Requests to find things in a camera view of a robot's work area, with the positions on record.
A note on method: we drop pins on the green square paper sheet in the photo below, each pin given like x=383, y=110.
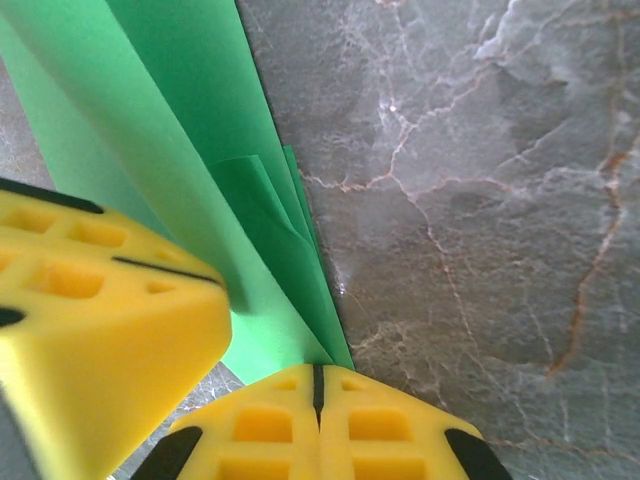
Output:
x=150, y=125

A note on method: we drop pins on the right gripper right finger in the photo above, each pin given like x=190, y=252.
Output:
x=390, y=440

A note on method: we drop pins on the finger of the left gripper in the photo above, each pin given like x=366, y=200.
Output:
x=125, y=350
x=100, y=235

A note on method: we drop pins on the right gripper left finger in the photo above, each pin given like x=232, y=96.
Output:
x=260, y=440

